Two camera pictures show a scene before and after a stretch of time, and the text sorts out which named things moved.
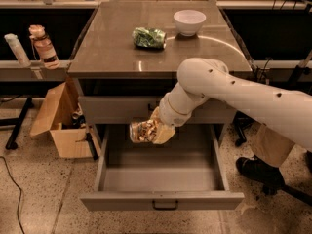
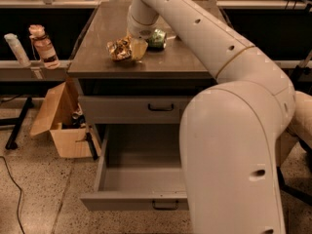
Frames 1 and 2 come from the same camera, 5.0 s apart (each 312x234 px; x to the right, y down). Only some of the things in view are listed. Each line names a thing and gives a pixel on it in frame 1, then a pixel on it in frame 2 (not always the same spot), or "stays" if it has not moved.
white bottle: [18, 50] stays
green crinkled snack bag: [146, 37] stays
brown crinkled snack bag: [142, 132] -> [120, 49]
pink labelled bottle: [44, 47] stays
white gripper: [172, 113] -> [140, 31]
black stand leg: [17, 122] stays
